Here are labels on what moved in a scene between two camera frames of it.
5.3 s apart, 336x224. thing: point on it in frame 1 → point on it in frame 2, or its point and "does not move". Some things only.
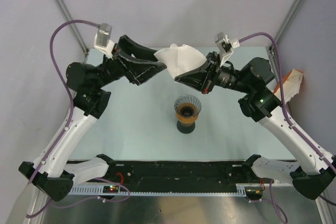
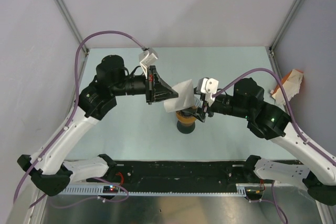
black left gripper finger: (128, 45) → (163, 90)
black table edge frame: (178, 173) does not move
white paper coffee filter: (180, 59) → (186, 97)
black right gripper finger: (198, 79) → (200, 116)
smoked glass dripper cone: (187, 106) does not move
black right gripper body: (224, 76) → (224, 104)
